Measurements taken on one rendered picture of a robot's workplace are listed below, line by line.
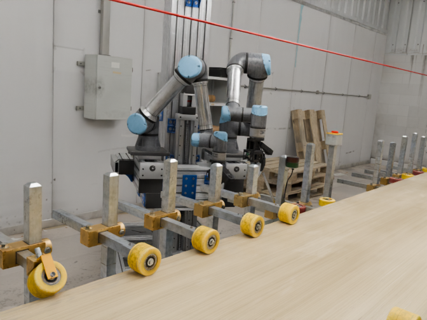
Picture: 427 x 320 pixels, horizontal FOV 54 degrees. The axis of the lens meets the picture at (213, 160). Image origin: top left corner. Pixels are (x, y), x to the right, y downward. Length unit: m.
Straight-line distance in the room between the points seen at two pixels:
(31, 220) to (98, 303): 0.31
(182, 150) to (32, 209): 1.53
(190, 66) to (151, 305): 1.42
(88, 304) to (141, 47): 3.83
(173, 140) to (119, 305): 1.72
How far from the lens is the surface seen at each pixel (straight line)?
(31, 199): 1.23
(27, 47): 4.06
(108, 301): 1.10
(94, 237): 1.36
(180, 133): 2.59
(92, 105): 4.16
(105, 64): 4.15
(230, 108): 2.12
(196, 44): 2.72
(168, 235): 1.57
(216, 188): 1.70
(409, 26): 10.16
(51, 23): 4.17
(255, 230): 1.55
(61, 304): 1.10
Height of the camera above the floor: 1.42
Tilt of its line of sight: 10 degrees down
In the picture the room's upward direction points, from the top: 4 degrees clockwise
